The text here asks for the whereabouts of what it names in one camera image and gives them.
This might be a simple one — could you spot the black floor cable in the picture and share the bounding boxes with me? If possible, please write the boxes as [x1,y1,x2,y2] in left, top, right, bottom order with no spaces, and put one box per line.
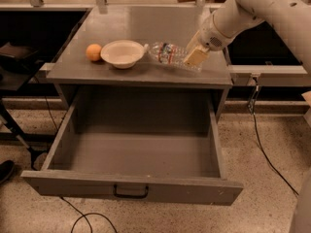
[247,76,300,197]
[59,196,119,233]

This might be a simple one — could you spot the black floor cable right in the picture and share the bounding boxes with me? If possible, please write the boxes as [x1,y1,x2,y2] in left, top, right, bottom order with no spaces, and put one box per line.
[247,76,300,197]

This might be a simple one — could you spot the grey metal cabinet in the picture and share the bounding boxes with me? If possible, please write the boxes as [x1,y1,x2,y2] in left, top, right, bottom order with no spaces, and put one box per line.
[48,5,232,116]

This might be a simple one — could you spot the white bowl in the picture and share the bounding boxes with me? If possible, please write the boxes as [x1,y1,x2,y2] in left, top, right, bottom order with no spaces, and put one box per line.
[100,40,145,69]

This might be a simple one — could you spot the clear plastic water bottle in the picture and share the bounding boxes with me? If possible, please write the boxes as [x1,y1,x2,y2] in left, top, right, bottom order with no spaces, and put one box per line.
[144,42,202,72]

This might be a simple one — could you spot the metal frame rail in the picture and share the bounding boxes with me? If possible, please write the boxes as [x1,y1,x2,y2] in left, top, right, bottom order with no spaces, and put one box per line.
[228,65,311,87]

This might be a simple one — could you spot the black floor cable front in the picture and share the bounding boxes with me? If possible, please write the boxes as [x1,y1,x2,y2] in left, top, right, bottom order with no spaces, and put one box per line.
[59,196,119,233]

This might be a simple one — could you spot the black drawer handle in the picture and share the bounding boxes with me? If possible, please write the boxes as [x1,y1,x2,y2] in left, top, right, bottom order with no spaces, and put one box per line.
[113,184,149,199]

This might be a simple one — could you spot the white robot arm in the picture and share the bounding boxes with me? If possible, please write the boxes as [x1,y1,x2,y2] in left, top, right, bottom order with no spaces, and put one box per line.
[184,0,311,74]

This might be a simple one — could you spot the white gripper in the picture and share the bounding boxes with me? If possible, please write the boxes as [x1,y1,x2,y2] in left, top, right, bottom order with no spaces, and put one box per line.
[184,15,233,66]

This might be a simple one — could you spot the open grey drawer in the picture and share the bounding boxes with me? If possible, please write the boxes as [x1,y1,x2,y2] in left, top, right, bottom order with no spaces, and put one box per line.
[22,86,243,205]

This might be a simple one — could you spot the orange fruit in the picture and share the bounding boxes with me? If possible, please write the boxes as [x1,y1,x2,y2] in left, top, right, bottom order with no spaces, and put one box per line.
[86,44,102,61]

